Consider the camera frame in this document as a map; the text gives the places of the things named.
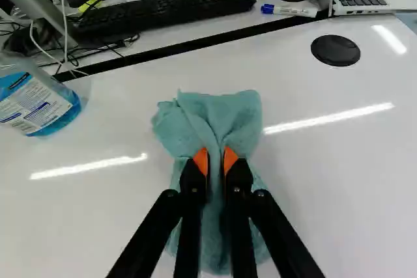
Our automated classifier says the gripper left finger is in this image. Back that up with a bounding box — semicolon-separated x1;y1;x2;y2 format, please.
106;147;212;278

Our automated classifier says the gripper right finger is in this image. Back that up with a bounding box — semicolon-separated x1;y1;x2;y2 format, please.
223;146;326;278

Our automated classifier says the green towel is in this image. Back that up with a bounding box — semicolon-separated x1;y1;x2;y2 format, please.
151;89;271;276

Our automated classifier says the white table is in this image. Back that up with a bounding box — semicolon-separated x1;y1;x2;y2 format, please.
0;12;417;278

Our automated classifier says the blue liquid spray bottle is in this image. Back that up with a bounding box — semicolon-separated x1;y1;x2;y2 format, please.
0;50;81;138

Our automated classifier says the large black keyboard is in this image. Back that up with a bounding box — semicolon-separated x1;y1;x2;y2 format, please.
72;0;257;35

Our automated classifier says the blue capped marker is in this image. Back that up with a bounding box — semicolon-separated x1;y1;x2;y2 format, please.
260;3;317;19

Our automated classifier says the white desk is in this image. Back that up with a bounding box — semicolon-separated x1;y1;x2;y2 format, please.
0;0;417;76

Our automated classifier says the silver monitor stand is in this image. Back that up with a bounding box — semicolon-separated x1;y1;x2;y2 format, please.
0;0;79;54

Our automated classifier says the white cable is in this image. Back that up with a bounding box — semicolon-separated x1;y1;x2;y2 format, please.
29;0;89;77

